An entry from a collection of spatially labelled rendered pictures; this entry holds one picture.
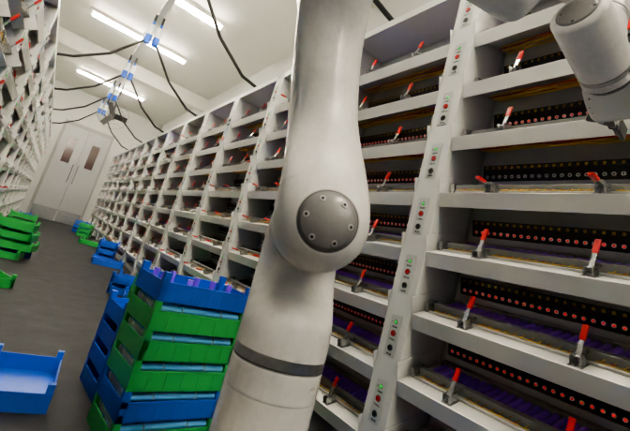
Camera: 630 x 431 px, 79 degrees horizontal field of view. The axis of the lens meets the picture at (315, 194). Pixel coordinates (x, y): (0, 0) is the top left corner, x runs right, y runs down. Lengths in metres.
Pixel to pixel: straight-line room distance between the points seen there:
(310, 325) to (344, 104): 0.29
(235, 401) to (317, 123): 0.35
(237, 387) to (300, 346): 0.09
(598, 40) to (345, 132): 0.45
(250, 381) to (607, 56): 0.73
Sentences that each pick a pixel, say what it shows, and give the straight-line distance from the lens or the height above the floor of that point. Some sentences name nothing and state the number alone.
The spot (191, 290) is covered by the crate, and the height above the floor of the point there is 0.44.
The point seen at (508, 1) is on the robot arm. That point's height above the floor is 1.09.
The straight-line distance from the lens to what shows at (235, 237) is 2.37.
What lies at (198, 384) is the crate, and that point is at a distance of 1.31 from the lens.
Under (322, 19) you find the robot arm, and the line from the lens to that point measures 0.57.
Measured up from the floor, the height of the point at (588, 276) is 0.74.
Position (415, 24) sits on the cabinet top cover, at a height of 1.72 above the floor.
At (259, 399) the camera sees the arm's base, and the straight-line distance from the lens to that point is 0.49.
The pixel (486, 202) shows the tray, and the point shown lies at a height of 0.90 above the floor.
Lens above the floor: 0.61
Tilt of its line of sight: 10 degrees up
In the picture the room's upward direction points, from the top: 16 degrees clockwise
